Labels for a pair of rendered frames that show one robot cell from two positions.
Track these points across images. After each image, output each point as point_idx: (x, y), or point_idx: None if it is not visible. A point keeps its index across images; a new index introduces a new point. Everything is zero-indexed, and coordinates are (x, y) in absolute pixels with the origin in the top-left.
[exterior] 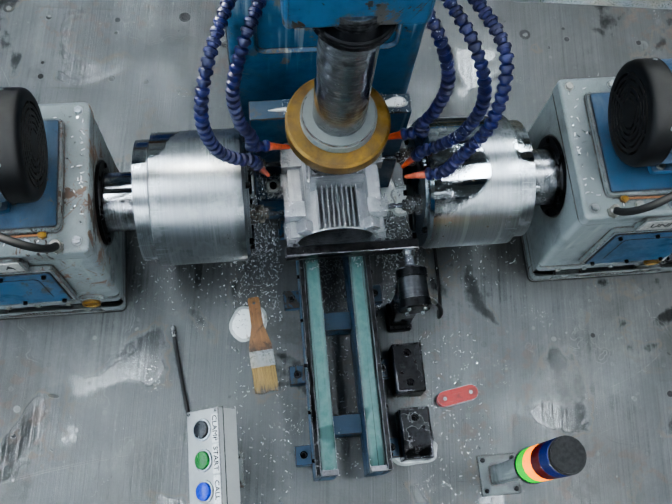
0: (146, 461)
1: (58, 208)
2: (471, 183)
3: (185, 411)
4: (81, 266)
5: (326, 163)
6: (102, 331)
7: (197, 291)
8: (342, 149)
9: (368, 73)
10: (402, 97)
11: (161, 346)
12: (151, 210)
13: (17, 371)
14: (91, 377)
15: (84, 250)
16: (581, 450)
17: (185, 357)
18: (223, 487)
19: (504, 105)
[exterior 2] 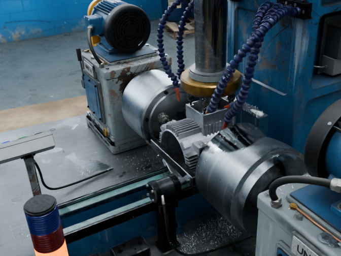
0: (39, 184)
1: (118, 61)
2: (232, 144)
3: (69, 187)
4: (105, 91)
5: (182, 77)
6: (100, 153)
7: (136, 170)
8: (191, 74)
9: (204, 9)
10: (263, 113)
11: (101, 169)
12: (134, 79)
13: (71, 140)
14: (76, 157)
15: (104, 71)
16: (45, 208)
17: (98, 178)
18: (8, 144)
19: (243, 52)
